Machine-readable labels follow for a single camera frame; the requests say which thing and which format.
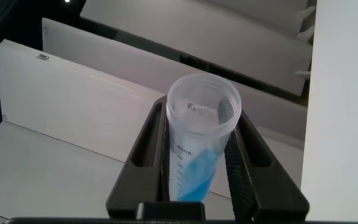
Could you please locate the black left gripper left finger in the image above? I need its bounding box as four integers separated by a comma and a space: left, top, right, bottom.
106, 95, 170, 218

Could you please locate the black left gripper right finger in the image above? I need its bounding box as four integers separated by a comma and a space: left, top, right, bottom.
224, 108, 310, 223

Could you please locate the white partition panel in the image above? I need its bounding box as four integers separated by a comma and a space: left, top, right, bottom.
194, 0, 318, 35
42, 17, 308, 142
79, 0, 316, 97

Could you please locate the test tube with blue liquid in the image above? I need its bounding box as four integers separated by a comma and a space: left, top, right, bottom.
165, 73, 242, 202

